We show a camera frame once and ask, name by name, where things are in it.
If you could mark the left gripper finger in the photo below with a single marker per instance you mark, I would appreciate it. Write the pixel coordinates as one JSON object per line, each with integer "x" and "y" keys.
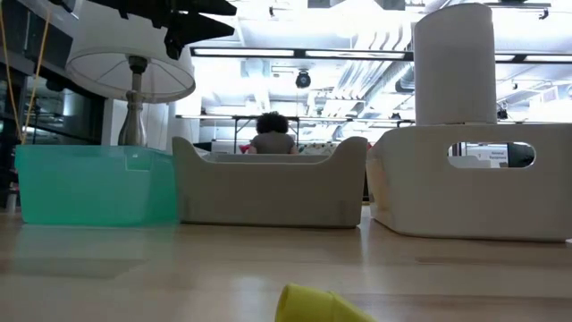
{"x": 205, "y": 6}
{"x": 201, "y": 29}

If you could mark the black linear ceiling light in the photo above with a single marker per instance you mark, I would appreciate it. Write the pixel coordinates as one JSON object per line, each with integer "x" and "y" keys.
{"x": 232, "y": 52}

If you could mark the white-shade lamp, silver base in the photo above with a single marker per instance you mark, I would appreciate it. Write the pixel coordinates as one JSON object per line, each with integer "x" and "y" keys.
{"x": 103, "y": 67}

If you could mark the black folding table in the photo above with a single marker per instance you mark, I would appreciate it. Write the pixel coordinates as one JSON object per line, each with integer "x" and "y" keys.
{"x": 214, "y": 117}

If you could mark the red object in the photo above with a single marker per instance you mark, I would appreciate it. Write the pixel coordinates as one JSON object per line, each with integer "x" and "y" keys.
{"x": 243, "y": 148}

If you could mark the person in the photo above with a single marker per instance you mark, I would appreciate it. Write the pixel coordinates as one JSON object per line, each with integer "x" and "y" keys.
{"x": 272, "y": 143}

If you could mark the grey plastic bin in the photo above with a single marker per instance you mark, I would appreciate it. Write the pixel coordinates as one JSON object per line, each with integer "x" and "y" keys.
{"x": 268, "y": 192}

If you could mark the green translucent plastic bin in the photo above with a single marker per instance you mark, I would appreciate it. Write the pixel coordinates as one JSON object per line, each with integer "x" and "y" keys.
{"x": 89, "y": 188}

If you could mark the white paper towel roll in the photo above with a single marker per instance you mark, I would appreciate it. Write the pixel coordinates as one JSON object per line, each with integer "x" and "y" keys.
{"x": 456, "y": 67}

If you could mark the white plastic bin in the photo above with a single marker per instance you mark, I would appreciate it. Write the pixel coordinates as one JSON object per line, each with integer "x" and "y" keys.
{"x": 424, "y": 192}

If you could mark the yellow crayon piece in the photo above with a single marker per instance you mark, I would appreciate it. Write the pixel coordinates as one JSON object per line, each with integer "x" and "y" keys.
{"x": 313, "y": 306}

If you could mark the black ceiling track light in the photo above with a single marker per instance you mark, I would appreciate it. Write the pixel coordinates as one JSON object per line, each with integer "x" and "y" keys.
{"x": 543, "y": 14}

